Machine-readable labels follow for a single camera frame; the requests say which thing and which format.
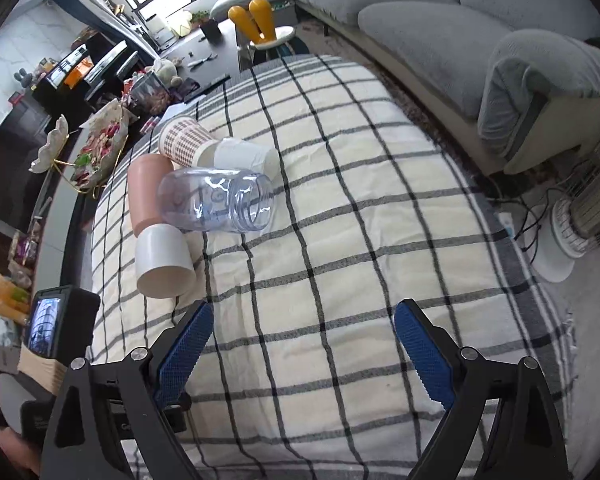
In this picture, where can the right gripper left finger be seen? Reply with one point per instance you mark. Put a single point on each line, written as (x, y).
(101, 405)

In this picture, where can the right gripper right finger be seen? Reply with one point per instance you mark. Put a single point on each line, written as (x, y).
(525, 441)

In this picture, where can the pink and white cup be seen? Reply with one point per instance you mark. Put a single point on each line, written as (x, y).
(163, 265)

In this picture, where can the dark cup on table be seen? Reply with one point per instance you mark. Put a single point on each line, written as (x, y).
(212, 32)

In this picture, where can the person's hand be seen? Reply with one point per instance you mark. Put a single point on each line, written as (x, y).
(23, 455)

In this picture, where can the snack packets pile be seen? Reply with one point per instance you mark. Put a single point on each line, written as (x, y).
(16, 287)

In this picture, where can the grey tv console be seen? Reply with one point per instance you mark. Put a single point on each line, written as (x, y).
(63, 256)

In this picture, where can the black television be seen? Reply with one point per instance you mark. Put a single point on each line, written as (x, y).
(22, 133)

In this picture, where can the empty white shell bowl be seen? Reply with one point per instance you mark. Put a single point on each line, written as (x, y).
(49, 151)

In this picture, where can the clear bluish plastic bottle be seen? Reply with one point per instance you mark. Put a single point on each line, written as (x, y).
(210, 199)

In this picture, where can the snack filled shell bowl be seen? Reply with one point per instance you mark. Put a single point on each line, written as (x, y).
(107, 131)

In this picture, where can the plaid checkered blanket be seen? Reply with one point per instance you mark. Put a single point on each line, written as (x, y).
(303, 376)

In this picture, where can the white electric heater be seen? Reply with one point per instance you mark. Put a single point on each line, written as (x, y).
(570, 227)

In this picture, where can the black piano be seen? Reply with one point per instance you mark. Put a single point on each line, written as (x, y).
(94, 68)

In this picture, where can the clear jar of nuts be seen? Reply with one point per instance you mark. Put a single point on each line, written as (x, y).
(150, 95)

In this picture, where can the dark coffee table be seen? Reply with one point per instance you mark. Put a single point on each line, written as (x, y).
(201, 62)

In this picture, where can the black remote control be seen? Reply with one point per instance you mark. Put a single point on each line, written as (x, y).
(202, 91)

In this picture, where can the potted green plant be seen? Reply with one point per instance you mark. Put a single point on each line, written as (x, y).
(197, 19)

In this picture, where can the yellow rabbit ear stool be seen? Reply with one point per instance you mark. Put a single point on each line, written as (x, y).
(258, 25)

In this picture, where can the grey sectional sofa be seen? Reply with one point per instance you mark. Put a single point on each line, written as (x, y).
(515, 82)

